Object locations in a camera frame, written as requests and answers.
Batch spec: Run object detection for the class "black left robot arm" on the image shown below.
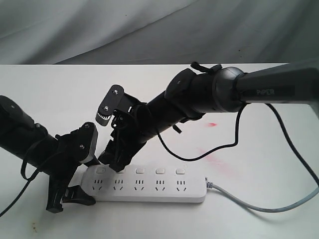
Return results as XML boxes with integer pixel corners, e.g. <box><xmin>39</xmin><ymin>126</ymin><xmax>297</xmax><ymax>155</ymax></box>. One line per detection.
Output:
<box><xmin>0</xmin><ymin>96</ymin><xmax>99</xmax><ymax>213</ymax></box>

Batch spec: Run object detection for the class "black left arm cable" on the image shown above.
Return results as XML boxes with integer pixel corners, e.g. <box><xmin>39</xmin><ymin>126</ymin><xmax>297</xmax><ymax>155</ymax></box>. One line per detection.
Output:
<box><xmin>0</xmin><ymin>139</ymin><xmax>58</xmax><ymax>217</ymax></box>

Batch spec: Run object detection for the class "black right arm thick cable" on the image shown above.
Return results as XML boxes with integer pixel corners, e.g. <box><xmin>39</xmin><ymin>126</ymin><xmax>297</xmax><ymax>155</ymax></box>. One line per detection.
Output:
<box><xmin>266</xmin><ymin>103</ymin><xmax>319</xmax><ymax>187</ymax></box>

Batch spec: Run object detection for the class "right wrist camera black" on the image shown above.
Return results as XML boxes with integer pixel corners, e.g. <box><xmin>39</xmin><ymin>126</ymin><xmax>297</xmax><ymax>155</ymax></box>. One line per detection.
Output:
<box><xmin>95</xmin><ymin>85</ymin><xmax>124</xmax><ymax>126</ymax></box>

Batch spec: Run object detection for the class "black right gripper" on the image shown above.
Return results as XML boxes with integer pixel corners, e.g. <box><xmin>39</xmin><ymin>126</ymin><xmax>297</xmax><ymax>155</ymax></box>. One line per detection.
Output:
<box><xmin>98</xmin><ymin>93</ymin><xmax>145</xmax><ymax>172</ymax></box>

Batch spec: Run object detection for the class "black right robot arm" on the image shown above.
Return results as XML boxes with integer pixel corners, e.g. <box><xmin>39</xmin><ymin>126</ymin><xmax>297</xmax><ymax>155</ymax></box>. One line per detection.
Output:
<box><xmin>96</xmin><ymin>59</ymin><xmax>319</xmax><ymax>172</ymax></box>

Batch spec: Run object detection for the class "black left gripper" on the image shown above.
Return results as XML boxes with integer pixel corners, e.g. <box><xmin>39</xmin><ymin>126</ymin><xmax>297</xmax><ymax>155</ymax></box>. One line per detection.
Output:
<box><xmin>46</xmin><ymin>134</ymin><xmax>100</xmax><ymax>213</ymax></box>

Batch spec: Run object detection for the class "left wrist camera white-faced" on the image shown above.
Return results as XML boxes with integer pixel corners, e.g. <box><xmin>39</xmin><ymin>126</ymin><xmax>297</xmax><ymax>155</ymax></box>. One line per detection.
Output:
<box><xmin>70</xmin><ymin>122</ymin><xmax>98</xmax><ymax>163</ymax></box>

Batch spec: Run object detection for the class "white five-outlet power strip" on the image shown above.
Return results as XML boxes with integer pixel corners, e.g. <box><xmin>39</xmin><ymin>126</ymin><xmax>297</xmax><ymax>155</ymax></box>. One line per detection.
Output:
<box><xmin>81</xmin><ymin>165</ymin><xmax>207</xmax><ymax>203</ymax></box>

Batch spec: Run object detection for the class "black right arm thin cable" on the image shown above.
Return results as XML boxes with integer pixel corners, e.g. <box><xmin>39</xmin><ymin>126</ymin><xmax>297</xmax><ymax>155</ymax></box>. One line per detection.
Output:
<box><xmin>134</xmin><ymin>102</ymin><xmax>246</xmax><ymax>161</ymax></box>

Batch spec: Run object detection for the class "grey wrinkled backdrop cloth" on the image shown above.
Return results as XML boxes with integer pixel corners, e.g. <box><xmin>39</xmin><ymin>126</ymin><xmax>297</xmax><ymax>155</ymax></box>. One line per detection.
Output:
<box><xmin>0</xmin><ymin>0</ymin><xmax>319</xmax><ymax>64</ymax></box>

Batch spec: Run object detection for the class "grey power cable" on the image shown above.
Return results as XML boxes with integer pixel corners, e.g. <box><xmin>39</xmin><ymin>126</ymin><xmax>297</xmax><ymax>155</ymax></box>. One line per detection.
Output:
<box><xmin>204</xmin><ymin>178</ymin><xmax>319</xmax><ymax>215</ymax></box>

